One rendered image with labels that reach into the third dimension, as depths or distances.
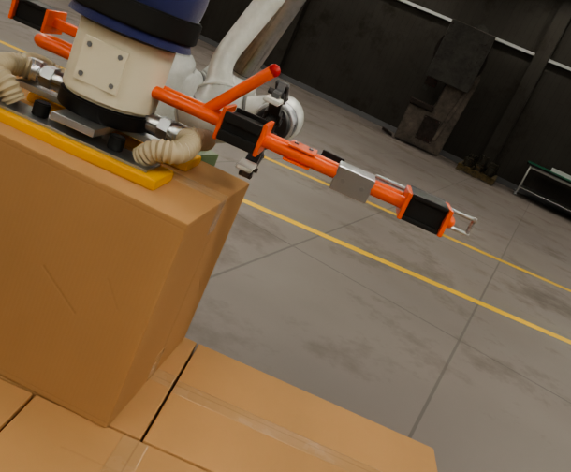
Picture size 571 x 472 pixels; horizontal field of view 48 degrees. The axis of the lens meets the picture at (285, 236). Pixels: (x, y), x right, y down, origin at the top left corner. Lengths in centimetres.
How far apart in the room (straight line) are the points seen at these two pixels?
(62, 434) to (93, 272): 27
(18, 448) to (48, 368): 15
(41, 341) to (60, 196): 26
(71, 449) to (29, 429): 8
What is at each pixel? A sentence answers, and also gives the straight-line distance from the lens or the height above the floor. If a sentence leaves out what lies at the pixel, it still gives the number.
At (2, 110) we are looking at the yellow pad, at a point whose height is 96.
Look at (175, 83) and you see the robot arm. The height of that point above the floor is 100.
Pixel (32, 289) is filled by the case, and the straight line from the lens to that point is 115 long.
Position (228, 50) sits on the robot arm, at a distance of 155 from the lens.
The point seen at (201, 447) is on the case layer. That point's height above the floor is 54.
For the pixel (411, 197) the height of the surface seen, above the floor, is 109.
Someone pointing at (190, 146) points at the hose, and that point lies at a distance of 111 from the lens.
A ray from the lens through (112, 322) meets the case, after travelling 110.
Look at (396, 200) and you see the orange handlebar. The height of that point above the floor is 108.
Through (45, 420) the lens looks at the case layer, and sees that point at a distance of 118.
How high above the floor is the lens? 127
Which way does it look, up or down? 17 degrees down
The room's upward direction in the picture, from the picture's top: 24 degrees clockwise
